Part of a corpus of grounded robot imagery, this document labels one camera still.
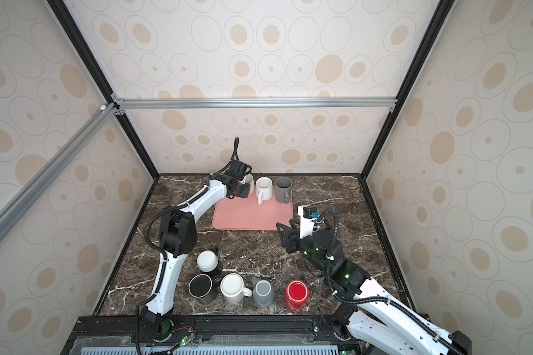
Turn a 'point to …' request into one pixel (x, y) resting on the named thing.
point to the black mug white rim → (201, 288)
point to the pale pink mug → (249, 178)
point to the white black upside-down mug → (207, 261)
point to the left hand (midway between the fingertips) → (249, 184)
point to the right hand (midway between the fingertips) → (285, 223)
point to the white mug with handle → (263, 188)
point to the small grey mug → (263, 293)
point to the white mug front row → (232, 288)
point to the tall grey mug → (283, 187)
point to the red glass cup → (297, 295)
